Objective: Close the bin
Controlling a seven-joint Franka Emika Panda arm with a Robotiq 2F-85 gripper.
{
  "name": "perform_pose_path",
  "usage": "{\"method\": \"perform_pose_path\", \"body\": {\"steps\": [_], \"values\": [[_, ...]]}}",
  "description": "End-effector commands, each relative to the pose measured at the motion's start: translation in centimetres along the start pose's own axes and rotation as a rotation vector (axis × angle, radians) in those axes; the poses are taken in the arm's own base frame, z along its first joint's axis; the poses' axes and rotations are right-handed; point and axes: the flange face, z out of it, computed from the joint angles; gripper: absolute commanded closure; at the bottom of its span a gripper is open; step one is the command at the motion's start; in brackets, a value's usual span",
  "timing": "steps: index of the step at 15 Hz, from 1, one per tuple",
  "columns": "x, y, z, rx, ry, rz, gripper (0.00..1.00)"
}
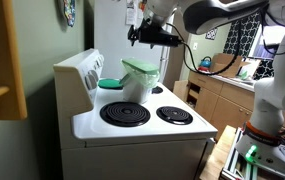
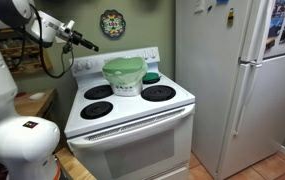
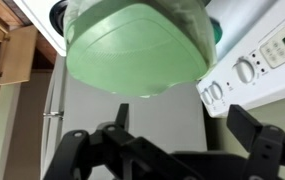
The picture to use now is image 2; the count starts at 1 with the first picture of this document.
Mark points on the white refrigerator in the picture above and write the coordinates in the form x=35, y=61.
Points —
x=208, y=83

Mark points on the small white dish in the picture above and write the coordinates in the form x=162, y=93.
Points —
x=37, y=96

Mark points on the small black coil burner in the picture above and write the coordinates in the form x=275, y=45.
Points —
x=96, y=110

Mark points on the blue card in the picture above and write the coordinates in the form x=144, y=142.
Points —
x=222, y=1

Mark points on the small red item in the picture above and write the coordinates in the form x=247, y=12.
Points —
x=20, y=95

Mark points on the wooden wall shelf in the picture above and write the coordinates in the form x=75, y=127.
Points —
x=25, y=70

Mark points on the dark yellow fridge magnet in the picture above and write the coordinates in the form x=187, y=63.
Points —
x=270, y=43

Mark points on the grey wrist adapter mount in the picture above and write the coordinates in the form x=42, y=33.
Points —
x=65, y=31

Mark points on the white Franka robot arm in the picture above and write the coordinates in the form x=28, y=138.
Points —
x=2, y=100

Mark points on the wooden butcher block board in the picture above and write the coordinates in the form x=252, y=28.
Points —
x=72, y=166

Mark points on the small white bin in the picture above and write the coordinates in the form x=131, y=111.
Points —
x=127, y=90

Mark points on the white paper note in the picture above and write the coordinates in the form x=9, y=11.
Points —
x=199, y=5

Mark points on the white electric stove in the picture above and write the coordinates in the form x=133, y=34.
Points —
x=132, y=126

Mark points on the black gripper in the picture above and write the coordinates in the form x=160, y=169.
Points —
x=76, y=37

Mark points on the wooden side counter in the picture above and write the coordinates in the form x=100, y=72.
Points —
x=38, y=106

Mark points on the bottle shaped fridge magnet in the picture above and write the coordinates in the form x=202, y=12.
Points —
x=230, y=17

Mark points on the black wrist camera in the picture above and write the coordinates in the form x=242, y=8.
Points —
x=67, y=47

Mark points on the colourful decorative wall plate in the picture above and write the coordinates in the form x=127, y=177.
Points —
x=112, y=23

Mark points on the large black coil burner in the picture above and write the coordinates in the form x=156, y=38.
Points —
x=98, y=92
x=158, y=93

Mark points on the white stove knob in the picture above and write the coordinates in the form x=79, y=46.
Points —
x=78, y=66
x=88, y=65
x=145, y=55
x=153, y=53

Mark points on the blue landscape postcard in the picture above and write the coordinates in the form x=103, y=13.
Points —
x=276, y=27

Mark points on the group photo print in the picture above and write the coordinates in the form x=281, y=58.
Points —
x=281, y=8

